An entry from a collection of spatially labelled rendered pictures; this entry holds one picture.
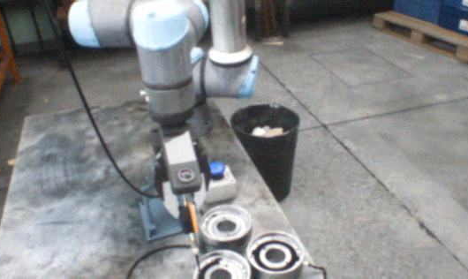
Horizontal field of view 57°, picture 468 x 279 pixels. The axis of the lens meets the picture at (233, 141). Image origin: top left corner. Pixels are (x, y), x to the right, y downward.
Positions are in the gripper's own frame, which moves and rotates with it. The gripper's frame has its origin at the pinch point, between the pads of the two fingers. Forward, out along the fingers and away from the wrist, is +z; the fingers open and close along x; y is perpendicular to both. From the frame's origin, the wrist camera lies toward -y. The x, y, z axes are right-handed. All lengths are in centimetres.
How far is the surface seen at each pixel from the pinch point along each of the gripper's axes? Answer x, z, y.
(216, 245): -5.0, 10.9, 1.0
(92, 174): 17.2, 13.4, 38.5
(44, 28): 58, 72, 399
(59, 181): 25.2, 13.3, 38.4
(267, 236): -14.8, 10.0, -0.8
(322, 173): -94, 94, 113
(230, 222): -9.7, 11.0, 6.5
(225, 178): -12.4, 8.9, 18.4
